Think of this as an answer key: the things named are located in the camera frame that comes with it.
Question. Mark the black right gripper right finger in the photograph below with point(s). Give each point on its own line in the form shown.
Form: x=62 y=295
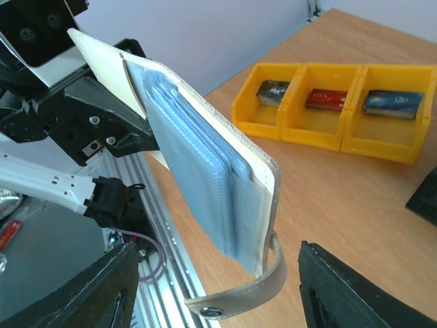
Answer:
x=335 y=295

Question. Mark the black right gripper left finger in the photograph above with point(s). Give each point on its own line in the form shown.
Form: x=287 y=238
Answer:
x=102 y=295

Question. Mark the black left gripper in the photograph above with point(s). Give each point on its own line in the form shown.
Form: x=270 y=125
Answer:
x=78 y=113

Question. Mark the beige card holder wallet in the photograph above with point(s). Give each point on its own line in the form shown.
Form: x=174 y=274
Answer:
x=230 y=185

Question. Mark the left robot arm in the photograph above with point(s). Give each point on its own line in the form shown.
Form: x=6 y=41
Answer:
x=108 y=201

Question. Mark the yellow bin with black cards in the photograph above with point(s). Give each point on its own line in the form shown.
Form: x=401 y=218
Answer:
x=257 y=109

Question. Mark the yellow bin with red cards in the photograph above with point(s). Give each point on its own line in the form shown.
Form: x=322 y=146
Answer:
x=318 y=127

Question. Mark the yellow bin with blue cards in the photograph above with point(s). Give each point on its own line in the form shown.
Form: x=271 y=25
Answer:
x=382 y=136

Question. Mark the blue VIP card stack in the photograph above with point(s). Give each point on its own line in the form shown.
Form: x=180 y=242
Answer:
x=393 y=104

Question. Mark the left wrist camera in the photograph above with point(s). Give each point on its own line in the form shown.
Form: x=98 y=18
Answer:
x=35 y=33

